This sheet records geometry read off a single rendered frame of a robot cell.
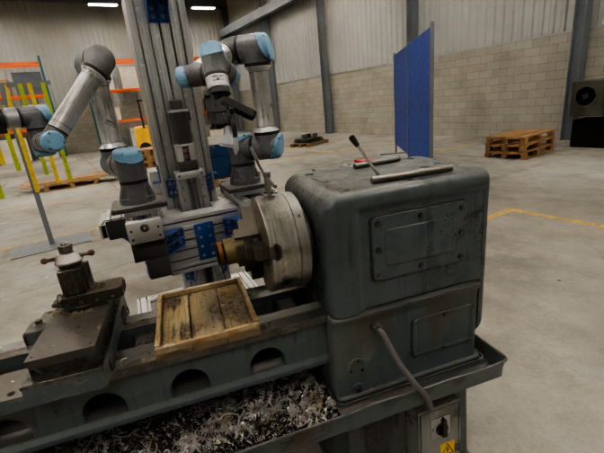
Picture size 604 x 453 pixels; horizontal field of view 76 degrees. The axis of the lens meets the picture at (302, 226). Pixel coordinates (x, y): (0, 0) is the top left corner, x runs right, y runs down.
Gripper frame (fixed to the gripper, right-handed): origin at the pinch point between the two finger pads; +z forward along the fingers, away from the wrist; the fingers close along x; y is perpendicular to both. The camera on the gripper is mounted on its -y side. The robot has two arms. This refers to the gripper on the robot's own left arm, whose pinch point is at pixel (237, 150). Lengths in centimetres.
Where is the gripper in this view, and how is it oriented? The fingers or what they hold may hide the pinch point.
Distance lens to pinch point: 129.8
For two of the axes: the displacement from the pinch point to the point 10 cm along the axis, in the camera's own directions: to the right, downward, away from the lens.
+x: 2.6, -0.4, -9.6
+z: 1.9, 9.8, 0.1
